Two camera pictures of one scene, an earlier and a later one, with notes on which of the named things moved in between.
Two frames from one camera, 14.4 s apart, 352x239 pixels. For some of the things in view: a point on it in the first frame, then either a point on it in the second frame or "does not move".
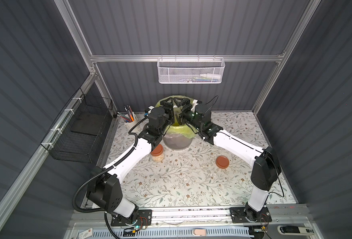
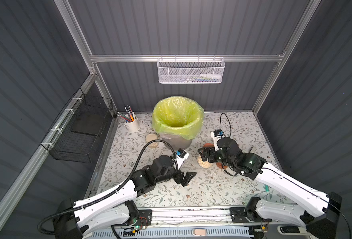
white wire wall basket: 191,70 does not move
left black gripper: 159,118 → 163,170
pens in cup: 129,115 does not move
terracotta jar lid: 222,162 does not move
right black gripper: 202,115 → 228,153
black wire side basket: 78,134 does not move
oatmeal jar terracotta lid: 158,151 → 208,145
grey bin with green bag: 177,136 does not move
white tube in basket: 211,75 does not move
